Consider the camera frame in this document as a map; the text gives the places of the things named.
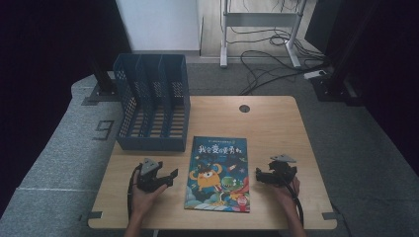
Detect black floor cables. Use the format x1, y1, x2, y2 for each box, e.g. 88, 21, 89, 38
226, 0, 332, 97

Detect white metal desk frame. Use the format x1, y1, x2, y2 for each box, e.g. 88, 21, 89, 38
219, 0, 308, 69

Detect person's left hand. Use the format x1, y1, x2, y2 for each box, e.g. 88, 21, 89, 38
130, 170, 169, 219

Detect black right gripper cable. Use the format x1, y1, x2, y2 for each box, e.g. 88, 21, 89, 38
279, 173, 305, 227

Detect black metal stand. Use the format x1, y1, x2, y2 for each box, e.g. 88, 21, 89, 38
81, 53, 124, 107
308, 0, 379, 107

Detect person's right hand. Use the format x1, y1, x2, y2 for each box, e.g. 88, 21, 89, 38
274, 177, 301, 209

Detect white panel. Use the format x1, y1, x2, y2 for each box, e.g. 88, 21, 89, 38
115, 0, 203, 54

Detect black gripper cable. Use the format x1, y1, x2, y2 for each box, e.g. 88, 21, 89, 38
126, 164, 142, 221
279, 173, 305, 227

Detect grey tape piece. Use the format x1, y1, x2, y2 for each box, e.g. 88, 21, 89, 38
78, 210, 104, 223

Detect blue perforated file rack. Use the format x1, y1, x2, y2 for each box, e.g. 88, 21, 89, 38
112, 52, 192, 153

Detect blue cartoon picture book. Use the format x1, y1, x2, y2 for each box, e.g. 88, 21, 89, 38
183, 135, 252, 214

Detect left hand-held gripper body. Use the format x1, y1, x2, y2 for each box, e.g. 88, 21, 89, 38
135, 157, 165, 194

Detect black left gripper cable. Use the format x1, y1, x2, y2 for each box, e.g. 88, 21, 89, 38
126, 164, 142, 221

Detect grey felt mat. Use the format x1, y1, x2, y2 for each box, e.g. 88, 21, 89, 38
0, 62, 419, 237

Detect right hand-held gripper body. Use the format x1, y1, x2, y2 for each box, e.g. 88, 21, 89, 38
267, 153, 298, 188

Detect white power strip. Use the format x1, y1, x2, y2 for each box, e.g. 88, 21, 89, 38
302, 69, 328, 81

